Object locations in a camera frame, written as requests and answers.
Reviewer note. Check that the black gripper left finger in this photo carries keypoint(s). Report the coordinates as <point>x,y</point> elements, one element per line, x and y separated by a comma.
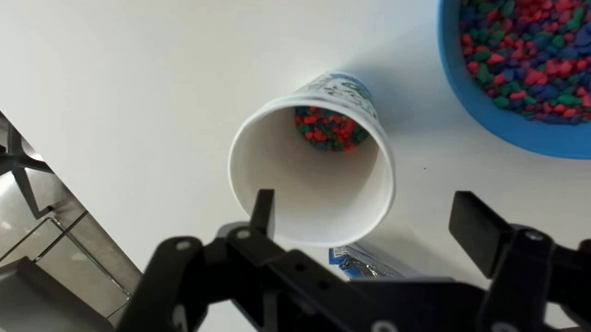
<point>263,213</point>

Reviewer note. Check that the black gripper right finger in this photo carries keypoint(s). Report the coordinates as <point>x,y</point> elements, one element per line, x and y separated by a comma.
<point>478,224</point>

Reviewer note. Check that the white printed paper cup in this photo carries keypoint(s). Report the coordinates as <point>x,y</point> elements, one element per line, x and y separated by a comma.
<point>308,197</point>

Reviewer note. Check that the colourful cereal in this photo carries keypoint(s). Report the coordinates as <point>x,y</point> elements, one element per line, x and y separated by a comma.
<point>537,57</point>
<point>332,130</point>

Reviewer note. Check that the blue plastic bowl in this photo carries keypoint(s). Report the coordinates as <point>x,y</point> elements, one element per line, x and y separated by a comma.
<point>492,121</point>

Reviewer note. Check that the colourful cereal in bowl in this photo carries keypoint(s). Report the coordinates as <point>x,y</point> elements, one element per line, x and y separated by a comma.
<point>537,57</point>

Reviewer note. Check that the blue silver snack wrapper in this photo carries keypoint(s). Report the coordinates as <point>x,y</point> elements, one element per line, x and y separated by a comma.
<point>370,263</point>

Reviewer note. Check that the white square table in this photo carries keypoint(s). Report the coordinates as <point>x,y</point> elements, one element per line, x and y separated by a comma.
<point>154,93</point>

